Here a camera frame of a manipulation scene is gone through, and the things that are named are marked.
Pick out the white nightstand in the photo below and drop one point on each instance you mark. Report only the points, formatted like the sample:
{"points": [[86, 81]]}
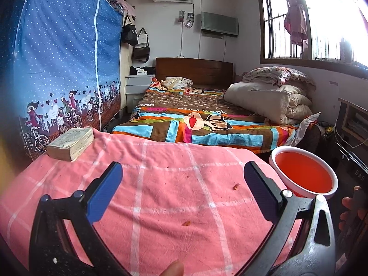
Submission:
{"points": [[138, 89]]}

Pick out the dark wooden cabinet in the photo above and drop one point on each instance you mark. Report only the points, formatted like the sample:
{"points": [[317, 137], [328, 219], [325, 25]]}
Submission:
{"points": [[355, 118]]}

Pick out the brown wooden headboard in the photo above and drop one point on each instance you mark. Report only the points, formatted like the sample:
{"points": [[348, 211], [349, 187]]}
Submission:
{"points": [[198, 69]]}

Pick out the brown hanging shoulder bag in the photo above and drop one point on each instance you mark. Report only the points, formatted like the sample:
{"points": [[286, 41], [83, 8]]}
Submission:
{"points": [[141, 50]]}

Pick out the colourful patterned bed sheet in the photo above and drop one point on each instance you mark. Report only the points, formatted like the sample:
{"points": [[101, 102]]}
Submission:
{"points": [[178, 115]]}

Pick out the black hanging bag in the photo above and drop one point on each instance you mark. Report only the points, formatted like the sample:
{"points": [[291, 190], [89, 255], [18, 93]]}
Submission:
{"points": [[129, 34]]}

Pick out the wall power socket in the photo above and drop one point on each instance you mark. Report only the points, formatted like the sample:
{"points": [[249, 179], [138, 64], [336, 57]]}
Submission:
{"points": [[186, 18]]}

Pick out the floral pillow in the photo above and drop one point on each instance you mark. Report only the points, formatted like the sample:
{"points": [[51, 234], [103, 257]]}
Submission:
{"points": [[279, 74]]}

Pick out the thick old book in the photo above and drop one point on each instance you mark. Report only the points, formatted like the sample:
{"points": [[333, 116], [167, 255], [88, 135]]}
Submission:
{"points": [[72, 143]]}

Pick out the covered wall television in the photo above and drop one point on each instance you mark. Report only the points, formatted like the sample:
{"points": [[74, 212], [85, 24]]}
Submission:
{"points": [[220, 23]]}

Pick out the pink checked bed sheet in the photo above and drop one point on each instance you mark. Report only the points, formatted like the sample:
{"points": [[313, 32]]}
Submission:
{"points": [[172, 207]]}

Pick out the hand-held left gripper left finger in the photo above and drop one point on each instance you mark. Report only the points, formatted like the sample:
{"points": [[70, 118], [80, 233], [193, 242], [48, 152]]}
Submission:
{"points": [[105, 192]]}

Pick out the white tissue box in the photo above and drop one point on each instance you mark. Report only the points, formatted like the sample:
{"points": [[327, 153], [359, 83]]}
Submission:
{"points": [[141, 72]]}

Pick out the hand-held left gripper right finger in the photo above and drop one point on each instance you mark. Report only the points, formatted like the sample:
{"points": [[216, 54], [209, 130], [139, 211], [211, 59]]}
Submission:
{"points": [[260, 191]]}

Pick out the pink hanging garment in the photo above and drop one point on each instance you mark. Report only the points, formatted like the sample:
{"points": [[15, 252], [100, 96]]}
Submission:
{"points": [[296, 23]]}

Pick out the white plastic bag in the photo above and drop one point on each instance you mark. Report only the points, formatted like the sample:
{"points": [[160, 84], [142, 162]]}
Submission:
{"points": [[309, 126]]}

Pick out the person's right hand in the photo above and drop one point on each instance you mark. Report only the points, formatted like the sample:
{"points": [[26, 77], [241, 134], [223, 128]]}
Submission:
{"points": [[346, 202]]}

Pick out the pink cloth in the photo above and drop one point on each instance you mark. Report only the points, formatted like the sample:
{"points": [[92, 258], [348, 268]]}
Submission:
{"points": [[126, 3]]}

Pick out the red plastic bucket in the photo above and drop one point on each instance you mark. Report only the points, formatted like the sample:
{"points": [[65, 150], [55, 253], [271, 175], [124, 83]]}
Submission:
{"points": [[302, 172]]}

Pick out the folded beige quilt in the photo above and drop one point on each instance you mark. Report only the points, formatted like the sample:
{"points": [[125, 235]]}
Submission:
{"points": [[267, 100]]}

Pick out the crumpled plastic bag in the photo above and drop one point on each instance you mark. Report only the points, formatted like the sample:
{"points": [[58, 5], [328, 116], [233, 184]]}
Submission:
{"points": [[176, 82]]}

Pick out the person's left hand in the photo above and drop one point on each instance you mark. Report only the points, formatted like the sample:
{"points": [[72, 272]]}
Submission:
{"points": [[174, 268]]}

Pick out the barred window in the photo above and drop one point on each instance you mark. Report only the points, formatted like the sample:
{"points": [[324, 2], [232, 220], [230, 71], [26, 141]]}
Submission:
{"points": [[330, 20]]}

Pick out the black box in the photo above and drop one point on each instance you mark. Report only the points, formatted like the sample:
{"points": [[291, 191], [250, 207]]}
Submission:
{"points": [[350, 166]]}

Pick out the blue polka dot fabric wardrobe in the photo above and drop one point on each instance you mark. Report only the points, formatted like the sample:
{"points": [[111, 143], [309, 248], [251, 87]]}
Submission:
{"points": [[57, 49]]}

